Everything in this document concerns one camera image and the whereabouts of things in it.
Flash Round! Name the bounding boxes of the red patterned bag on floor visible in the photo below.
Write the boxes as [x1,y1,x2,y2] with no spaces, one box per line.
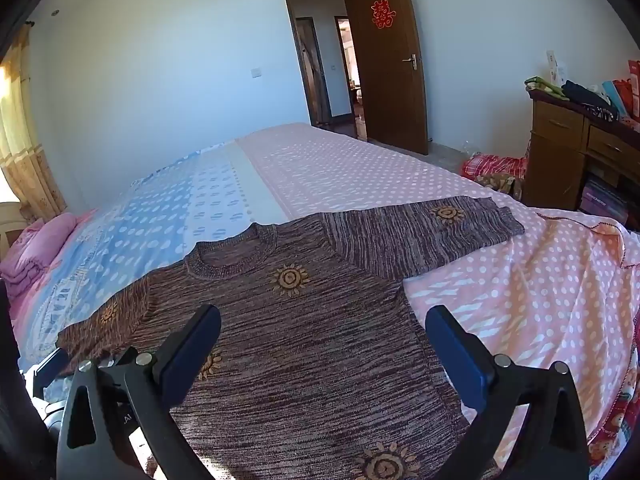
[461,153,528,200]

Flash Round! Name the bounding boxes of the pink and blue bedsheet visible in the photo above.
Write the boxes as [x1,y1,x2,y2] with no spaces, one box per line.
[16,121,640,461]

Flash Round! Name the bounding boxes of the brown knitted sun-pattern sweater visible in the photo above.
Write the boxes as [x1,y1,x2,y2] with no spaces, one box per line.
[58,196,524,479]

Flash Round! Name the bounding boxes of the green cloth on desk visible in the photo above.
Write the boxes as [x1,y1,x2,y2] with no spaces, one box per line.
[524,76,568,101]

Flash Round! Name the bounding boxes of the red cartoon patterned quilt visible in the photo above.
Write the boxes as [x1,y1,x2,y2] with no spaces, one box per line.
[589,315,639,479]

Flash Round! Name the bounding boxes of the brown wooden door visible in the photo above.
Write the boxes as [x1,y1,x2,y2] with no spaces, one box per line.
[345,0,428,155]

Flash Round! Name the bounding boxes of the brown wooden desk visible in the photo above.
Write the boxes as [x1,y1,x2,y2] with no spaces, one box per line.
[522,90,639,231]

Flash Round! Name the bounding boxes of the yellow patterned curtain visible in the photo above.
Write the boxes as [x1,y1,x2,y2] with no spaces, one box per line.
[1,23,66,221]

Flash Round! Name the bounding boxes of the purple books under desk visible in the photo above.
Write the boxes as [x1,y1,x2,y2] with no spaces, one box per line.
[579,180,628,224]

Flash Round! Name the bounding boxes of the cream wooden headboard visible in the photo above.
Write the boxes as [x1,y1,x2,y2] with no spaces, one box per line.
[0,202,28,259]

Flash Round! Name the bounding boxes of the red paper door decoration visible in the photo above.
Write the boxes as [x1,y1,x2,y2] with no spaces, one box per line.
[371,0,397,29]

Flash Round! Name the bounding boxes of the red gift bag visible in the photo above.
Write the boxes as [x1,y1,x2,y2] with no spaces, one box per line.
[614,60,640,120]

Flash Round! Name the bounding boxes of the pink folded blanket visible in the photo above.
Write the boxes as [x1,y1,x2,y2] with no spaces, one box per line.
[1,212,77,300]

